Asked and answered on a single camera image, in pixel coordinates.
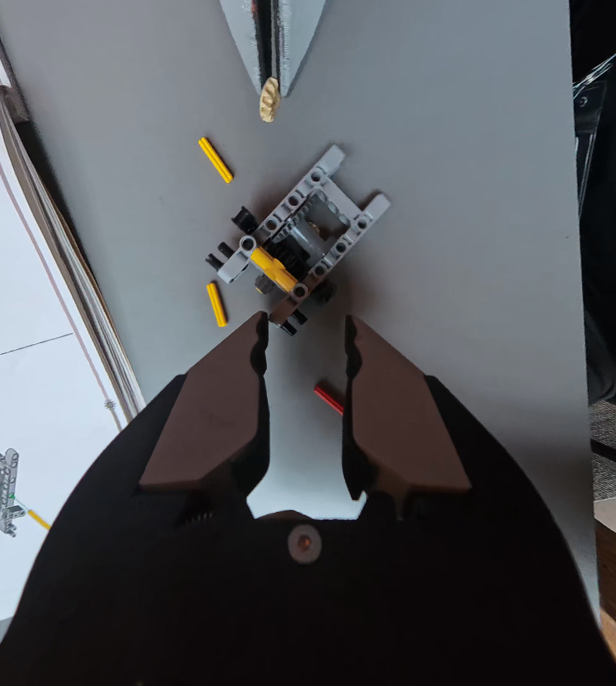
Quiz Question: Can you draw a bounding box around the red long lego axle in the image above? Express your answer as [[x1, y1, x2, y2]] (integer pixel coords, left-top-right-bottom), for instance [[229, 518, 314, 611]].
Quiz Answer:
[[314, 382, 346, 417]]

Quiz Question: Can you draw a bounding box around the yellow lego axle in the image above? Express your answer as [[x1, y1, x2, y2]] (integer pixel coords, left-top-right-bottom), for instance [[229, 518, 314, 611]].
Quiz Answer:
[[198, 138, 235, 184], [206, 282, 228, 328]]

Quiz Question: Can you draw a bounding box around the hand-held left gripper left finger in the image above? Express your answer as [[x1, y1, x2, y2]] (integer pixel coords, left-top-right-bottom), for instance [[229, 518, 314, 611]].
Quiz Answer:
[[137, 311, 272, 502]]

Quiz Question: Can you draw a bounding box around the tan lego bevel gear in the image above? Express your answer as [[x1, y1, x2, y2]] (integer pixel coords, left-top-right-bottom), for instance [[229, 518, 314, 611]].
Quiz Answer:
[[258, 76, 283, 124]]

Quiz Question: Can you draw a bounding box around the grey lego frame assembly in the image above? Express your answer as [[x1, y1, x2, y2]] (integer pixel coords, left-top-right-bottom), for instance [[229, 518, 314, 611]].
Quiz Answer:
[[205, 144, 392, 337]]

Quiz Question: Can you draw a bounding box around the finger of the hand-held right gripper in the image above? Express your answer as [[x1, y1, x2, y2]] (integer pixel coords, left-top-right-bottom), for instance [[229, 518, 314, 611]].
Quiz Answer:
[[275, 0, 331, 99], [219, 0, 275, 97]]

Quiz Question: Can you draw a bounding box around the clear badge holder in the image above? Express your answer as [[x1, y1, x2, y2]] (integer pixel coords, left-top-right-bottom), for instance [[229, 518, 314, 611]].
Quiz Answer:
[[573, 80, 609, 156]]

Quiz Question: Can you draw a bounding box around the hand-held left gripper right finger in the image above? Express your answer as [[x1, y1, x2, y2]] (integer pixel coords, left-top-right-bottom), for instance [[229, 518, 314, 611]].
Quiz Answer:
[[341, 315, 473, 518]]

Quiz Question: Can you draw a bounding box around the white lego instruction booklet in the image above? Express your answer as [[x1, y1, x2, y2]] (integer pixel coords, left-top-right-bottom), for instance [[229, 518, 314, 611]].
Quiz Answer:
[[0, 0, 146, 633]]

